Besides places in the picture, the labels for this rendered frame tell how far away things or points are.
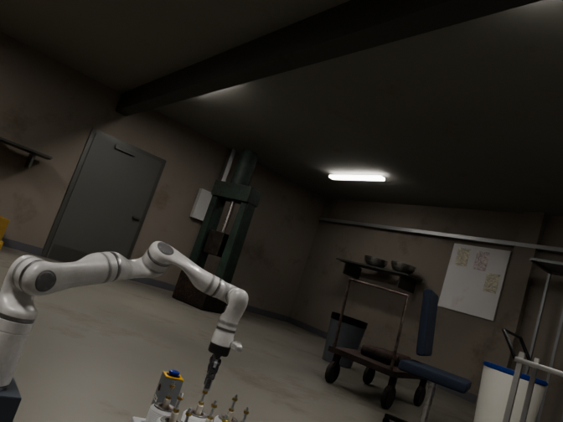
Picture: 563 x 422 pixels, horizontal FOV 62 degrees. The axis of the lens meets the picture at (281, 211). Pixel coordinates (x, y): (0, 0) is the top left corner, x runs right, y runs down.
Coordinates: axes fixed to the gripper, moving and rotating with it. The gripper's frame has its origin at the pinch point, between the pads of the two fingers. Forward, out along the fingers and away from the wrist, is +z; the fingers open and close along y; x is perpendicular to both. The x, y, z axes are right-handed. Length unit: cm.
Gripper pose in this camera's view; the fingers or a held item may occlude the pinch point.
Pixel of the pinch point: (207, 383)
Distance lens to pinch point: 174.7
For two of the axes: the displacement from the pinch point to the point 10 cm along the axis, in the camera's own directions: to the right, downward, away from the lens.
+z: -3.1, 9.4, -1.5
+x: 9.4, 3.3, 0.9
